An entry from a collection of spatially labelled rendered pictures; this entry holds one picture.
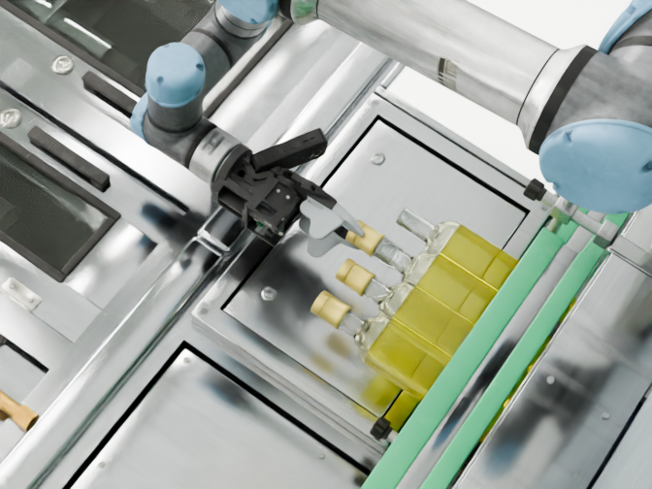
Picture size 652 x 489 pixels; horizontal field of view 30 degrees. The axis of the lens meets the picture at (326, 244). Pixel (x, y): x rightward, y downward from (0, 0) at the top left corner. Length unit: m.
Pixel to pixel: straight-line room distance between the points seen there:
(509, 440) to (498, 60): 0.46
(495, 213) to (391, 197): 0.16
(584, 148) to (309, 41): 0.96
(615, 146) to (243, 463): 0.80
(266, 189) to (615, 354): 0.51
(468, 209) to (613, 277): 0.38
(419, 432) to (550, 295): 0.25
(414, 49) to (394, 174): 0.67
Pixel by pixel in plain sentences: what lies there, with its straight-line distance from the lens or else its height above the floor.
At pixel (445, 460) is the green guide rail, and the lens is 1.42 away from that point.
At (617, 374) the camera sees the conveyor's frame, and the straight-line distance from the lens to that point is 1.49.
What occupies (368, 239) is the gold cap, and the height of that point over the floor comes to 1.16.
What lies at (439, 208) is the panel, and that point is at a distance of 1.84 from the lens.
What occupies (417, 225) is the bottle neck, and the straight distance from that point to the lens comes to 1.66.
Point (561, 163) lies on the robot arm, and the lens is 1.17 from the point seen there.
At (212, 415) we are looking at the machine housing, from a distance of 1.73.
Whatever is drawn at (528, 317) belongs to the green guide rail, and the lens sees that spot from 1.51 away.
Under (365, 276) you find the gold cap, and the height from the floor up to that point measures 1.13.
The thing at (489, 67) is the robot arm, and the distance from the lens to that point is 1.19.
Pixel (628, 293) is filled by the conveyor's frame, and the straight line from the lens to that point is 1.53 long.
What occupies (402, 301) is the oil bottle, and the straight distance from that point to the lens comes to 1.60.
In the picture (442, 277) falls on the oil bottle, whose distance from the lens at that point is 1.62.
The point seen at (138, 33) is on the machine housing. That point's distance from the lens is 2.04.
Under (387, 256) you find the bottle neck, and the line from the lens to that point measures 1.64.
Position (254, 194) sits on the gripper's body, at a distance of 1.64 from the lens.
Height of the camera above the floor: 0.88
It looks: 11 degrees up
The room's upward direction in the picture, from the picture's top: 56 degrees counter-clockwise
